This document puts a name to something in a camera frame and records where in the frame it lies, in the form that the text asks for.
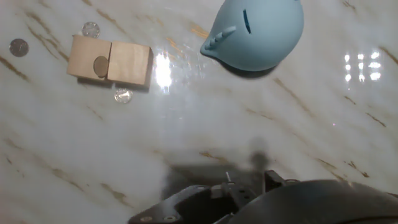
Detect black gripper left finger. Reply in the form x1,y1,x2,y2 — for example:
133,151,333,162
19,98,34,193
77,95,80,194
126,182,253,224

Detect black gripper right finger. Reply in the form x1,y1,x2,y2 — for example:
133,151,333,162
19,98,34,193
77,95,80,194
264,170,285,193

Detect light wooden block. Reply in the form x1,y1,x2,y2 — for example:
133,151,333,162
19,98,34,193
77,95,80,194
106,40,154,87
66,34,113,83

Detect round metal coin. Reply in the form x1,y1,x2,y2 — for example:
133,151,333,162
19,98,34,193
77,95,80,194
93,55,110,78
81,21,101,39
113,88,134,105
9,38,30,58

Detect light blue piggy bank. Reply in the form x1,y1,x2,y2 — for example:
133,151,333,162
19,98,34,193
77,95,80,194
200,0,305,72

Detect white marble pattern mat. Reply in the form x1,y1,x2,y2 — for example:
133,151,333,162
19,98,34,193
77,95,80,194
0,0,398,224

